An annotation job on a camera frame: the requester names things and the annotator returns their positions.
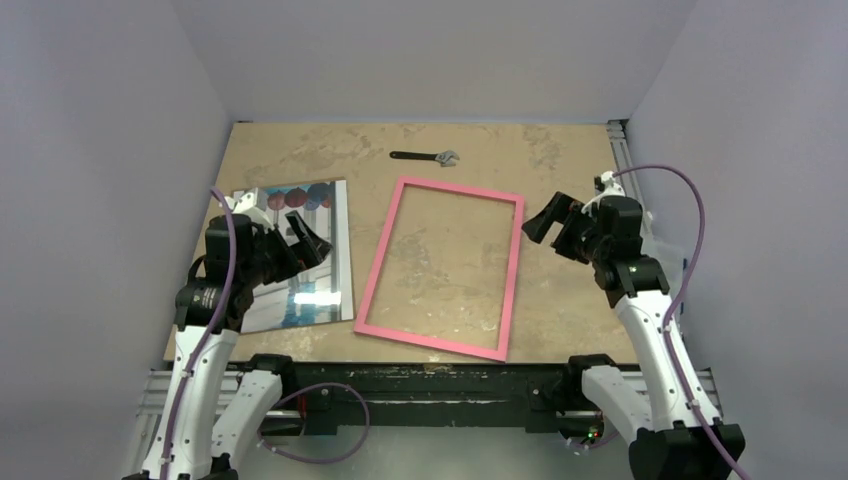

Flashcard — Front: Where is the glossy printed photo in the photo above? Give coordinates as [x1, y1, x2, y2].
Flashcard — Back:
[227, 178, 354, 333]

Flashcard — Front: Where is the black adjustable wrench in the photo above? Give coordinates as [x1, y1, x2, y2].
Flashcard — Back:
[389, 150, 460, 167]

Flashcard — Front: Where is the clear plastic parts box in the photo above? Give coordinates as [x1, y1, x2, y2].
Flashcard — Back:
[652, 236, 686, 284]

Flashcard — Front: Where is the aluminium rail frame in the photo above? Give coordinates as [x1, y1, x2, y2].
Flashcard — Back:
[122, 119, 730, 480]

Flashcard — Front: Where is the pink picture frame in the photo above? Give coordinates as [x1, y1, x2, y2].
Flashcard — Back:
[354, 176, 525, 363]

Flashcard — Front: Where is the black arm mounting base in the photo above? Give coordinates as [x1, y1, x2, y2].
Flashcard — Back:
[260, 362, 609, 443]

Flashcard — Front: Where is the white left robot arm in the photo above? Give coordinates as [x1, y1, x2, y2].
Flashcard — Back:
[134, 211, 332, 479]

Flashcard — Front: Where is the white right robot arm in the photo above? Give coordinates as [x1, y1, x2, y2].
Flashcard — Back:
[522, 192, 745, 479]

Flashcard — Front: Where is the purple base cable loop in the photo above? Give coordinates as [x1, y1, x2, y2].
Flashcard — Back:
[256, 382, 371, 466]

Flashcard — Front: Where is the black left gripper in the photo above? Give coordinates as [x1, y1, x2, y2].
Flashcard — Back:
[240, 210, 330, 287]

